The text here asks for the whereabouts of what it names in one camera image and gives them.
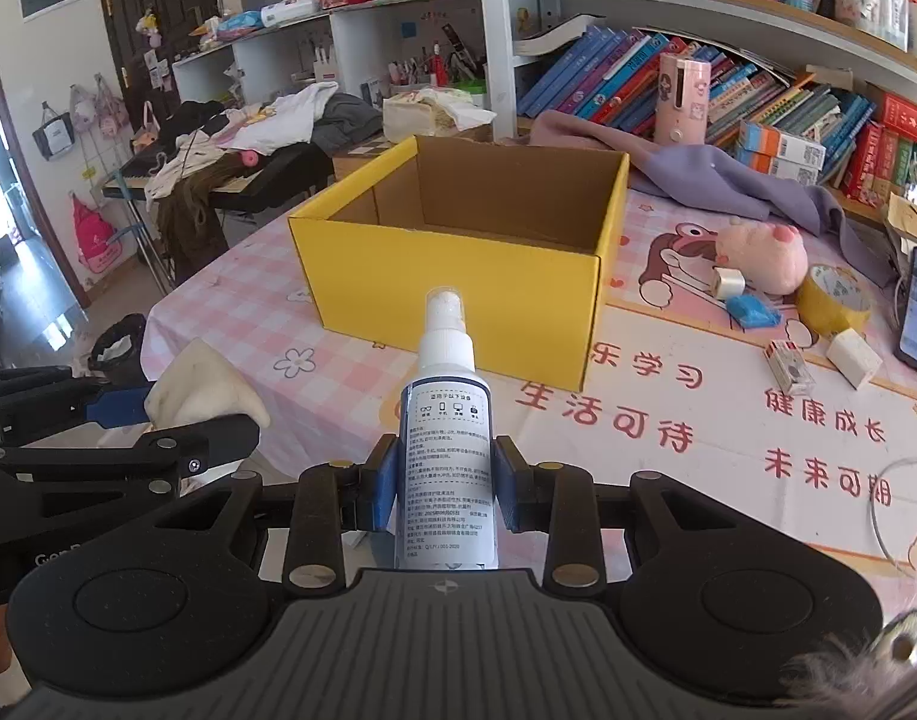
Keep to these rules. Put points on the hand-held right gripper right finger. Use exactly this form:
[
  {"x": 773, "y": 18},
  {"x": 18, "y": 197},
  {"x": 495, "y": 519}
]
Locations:
[{"x": 512, "y": 487}]

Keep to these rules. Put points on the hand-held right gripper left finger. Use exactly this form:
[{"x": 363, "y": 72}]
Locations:
[{"x": 381, "y": 487}]

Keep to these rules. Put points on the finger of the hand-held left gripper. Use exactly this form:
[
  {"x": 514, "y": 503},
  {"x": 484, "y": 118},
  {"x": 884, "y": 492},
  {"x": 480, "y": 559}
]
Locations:
[
  {"x": 218, "y": 435},
  {"x": 121, "y": 403}
]

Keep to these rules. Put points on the cream cloth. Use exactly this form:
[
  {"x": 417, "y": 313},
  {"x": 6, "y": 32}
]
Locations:
[{"x": 203, "y": 390}]

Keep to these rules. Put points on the white spray bottle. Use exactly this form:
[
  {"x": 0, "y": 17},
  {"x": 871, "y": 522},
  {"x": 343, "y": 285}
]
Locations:
[{"x": 443, "y": 427}]

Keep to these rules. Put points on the yellow cardboard box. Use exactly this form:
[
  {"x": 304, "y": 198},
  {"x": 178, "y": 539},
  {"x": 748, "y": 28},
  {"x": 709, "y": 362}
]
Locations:
[{"x": 443, "y": 292}]

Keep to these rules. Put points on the blue plastic packet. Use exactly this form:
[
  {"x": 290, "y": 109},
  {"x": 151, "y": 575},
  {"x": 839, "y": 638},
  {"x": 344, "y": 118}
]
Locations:
[{"x": 750, "y": 311}]

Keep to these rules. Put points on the small white tape roll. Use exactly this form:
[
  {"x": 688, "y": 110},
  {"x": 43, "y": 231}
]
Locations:
[{"x": 728, "y": 283}]

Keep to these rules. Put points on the small red white box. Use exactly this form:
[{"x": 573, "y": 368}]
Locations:
[{"x": 788, "y": 367}]

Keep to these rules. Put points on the pink plush toy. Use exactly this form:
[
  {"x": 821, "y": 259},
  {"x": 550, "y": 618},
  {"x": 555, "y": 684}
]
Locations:
[{"x": 765, "y": 259}]

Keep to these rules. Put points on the yellow tape roll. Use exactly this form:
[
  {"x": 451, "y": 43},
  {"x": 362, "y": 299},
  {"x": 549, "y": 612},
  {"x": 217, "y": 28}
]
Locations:
[{"x": 814, "y": 307}]

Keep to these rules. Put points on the white rectangular block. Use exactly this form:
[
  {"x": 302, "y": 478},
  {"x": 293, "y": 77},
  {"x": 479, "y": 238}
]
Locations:
[{"x": 852, "y": 356}]

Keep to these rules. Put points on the black trash bin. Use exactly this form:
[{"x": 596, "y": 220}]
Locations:
[{"x": 121, "y": 360}]

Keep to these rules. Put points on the pink checked printed tablecloth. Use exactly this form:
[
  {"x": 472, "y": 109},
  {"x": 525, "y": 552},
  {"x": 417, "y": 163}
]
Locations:
[{"x": 338, "y": 390}]

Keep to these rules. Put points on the metal keyboard stand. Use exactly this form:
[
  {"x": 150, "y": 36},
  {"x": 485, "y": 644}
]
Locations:
[{"x": 147, "y": 240}]

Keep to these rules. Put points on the red pink hanging bag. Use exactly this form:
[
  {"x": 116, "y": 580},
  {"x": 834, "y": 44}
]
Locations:
[{"x": 94, "y": 236}]

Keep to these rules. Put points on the brown garment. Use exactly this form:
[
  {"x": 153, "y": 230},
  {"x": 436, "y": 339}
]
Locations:
[{"x": 192, "y": 217}]

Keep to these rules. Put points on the white dark tote bag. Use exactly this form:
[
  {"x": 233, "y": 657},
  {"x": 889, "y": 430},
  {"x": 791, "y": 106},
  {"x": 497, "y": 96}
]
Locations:
[{"x": 53, "y": 135}]

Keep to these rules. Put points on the black garment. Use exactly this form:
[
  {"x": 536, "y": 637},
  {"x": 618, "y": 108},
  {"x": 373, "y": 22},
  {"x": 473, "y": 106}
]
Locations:
[{"x": 199, "y": 120}]

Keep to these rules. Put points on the pink hanging backpack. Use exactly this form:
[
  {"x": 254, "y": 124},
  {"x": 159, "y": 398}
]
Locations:
[{"x": 102, "y": 109}]

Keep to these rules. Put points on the brown checkered board box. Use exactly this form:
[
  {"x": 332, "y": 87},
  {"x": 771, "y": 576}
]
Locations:
[{"x": 357, "y": 159}]

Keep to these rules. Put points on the white printed shirt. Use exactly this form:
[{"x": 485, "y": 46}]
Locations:
[{"x": 278, "y": 120}]

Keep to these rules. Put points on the grey garment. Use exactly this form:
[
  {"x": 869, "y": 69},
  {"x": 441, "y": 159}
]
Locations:
[{"x": 349, "y": 124}]

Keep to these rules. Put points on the purple cloth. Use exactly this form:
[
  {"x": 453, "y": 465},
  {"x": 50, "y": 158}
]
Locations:
[{"x": 698, "y": 180}]

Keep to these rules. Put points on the grey fluffy cuff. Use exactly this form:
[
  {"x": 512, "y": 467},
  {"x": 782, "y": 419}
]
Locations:
[{"x": 833, "y": 675}]

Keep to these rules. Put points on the blue wipes packet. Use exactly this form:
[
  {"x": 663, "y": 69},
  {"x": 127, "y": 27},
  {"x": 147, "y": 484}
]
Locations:
[{"x": 237, "y": 26}]

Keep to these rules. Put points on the orange white carton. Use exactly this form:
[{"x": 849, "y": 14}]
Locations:
[
  {"x": 784, "y": 141},
  {"x": 765, "y": 165}
]

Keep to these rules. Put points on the row of blue books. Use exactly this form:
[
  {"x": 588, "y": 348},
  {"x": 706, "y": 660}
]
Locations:
[{"x": 615, "y": 82}]

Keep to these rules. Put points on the group of pens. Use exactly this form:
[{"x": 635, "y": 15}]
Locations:
[{"x": 428, "y": 71}]

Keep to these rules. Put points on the pink cylindrical device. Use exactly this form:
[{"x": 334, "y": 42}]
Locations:
[{"x": 683, "y": 101}]

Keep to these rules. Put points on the white bookshelf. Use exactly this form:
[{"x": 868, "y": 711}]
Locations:
[{"x": 496, "y": 37}]

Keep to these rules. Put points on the brown paper envelope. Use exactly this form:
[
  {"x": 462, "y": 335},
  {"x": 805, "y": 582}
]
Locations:
[{"x": 912, "y": 221}]

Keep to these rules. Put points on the row of red books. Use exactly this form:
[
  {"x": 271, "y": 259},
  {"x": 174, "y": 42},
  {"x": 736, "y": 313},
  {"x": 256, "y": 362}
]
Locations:
[{"x": 870, "y": 165}]

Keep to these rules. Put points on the thick red dictionary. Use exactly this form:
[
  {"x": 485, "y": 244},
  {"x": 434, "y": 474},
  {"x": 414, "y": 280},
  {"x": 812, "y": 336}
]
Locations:
[{"x": 912, "y": 116}]

